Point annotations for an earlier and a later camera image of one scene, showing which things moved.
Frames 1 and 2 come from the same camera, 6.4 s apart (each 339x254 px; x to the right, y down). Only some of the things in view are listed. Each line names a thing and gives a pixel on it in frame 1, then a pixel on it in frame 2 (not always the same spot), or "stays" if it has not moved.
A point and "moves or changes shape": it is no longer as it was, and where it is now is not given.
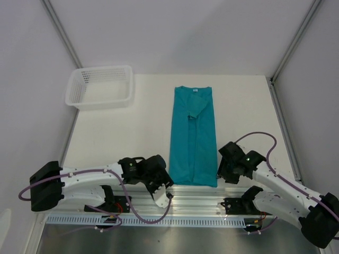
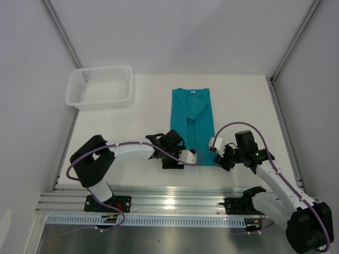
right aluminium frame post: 297,37 stays
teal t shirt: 193,160 moves or changes shape
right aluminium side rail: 286,128 stays
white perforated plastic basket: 91,88 stays
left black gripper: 164,178 -> 172,165
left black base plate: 112,204 stays
